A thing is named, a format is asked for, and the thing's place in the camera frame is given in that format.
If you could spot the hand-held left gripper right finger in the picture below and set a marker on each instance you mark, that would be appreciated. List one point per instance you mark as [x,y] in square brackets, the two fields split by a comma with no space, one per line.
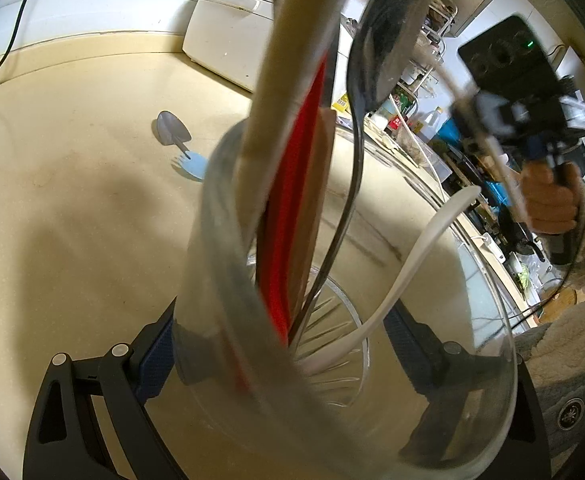
[408,347]

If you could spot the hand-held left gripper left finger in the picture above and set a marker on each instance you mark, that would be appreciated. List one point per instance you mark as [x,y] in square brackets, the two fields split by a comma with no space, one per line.
[155,360]

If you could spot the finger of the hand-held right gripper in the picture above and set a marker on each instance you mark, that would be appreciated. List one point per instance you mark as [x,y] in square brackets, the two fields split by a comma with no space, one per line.
[489,112]

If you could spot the white plastic utensil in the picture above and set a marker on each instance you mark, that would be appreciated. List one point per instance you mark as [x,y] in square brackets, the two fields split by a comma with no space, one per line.
[412,265]

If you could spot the clear glass container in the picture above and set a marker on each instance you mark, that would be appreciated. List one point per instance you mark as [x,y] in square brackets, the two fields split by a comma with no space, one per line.
[212,240]

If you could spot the red plastic utensil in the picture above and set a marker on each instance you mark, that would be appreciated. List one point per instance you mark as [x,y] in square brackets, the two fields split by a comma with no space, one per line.
[292,220]

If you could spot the pale blue plastic spork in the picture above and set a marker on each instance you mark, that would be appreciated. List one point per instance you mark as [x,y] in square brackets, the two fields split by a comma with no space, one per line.
[195,166]

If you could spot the shovel-shaped metal spoon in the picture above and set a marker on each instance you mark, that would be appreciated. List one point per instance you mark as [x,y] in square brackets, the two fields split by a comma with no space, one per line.
[171,127]

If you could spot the person's right hand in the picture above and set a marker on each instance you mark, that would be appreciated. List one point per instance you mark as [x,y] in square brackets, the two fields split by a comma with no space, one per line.
[547,205]

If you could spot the clear plastic bottle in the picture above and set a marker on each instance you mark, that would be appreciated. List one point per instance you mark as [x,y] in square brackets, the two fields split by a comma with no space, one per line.
[432,122]

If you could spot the metal kitchen rack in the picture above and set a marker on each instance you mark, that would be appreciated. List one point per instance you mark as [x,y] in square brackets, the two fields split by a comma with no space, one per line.
[440,20]

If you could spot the black kettle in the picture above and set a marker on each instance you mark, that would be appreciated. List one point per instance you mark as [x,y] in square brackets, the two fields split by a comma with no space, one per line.
[519,240]

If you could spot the yellow packet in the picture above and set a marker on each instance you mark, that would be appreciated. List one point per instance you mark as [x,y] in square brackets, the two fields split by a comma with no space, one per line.
[341,102]

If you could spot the grey fleece robe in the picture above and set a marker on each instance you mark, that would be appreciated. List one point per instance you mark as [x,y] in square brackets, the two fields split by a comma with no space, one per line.
[567,385]

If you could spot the wooden cutting board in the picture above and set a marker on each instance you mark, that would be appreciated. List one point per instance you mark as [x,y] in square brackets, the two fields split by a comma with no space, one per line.
[569,301]

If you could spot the white rice cooker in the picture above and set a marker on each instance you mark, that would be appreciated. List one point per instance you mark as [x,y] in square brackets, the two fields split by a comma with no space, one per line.
[222,30]

